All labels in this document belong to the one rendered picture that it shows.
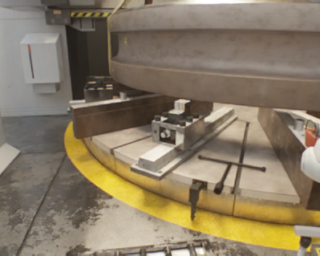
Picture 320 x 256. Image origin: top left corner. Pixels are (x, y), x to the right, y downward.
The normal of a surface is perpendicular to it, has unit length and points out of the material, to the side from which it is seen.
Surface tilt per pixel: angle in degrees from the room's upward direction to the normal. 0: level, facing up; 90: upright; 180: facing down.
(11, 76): 90
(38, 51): 90
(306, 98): 90
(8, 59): 90
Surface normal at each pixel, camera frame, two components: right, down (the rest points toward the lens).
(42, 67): 0.16, 0.34
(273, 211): -0.25, 0.33
